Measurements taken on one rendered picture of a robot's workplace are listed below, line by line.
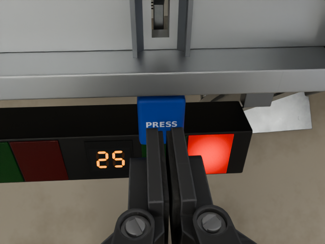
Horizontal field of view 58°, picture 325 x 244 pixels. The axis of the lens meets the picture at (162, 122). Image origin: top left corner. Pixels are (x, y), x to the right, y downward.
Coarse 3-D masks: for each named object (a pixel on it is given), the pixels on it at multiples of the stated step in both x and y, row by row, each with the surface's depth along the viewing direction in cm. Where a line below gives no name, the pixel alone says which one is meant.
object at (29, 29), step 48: (0, 0) 12; (48, 0) 12; (96, 0) 12; (144, 0) 12; (192, 0) 12; (240, 0) 13; (288, 0) 13; (0, 48) 13; (48, 48) 13; (96, 48) 14; (144, 48) 14; (192, 48) 14
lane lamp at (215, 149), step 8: (192, 136) 18; (200, 136) 18; (208, 136) 18; (216, 136) 19; (224, 136) 19; (232, 136) 19; (192, 144) 19; (200, 144) 19; (208, 144) 19; (216, 144) 19; (224, 144) 19; (192, 152) 19; (200, 152) 19; (208, 152) 19; (216, 152) 19; (224, 152) 19; (208, 160) 20; (216, 160) 20; (224, 160) 20; (208, 168) 20; (216, 168) 20; (224, 168) 20
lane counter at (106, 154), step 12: (84, 144) 18; (96, 144) 18; (108, 144) 18; (120, 144) 19; (132, 144) 19; (96, 156) 19; (108, 156) 19; (120, 156) 19; (132, 156) 19; (96, 168) 20; (108, 168) 20; (120, 168) 20
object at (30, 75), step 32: (0, 64) 12; (32, 64) 12; (64, 64) 13; (96, 64) 13; (128, 64) 13; (160, 64) 13; (192, 64) 13; (224, 64) 13; (256, 64) 13; (288, 64) 13; (320, 64) 13; (0, 96) 12; (32, 96) 12; (64, 96) 12; (96, 96) 13; (128, 96) 13
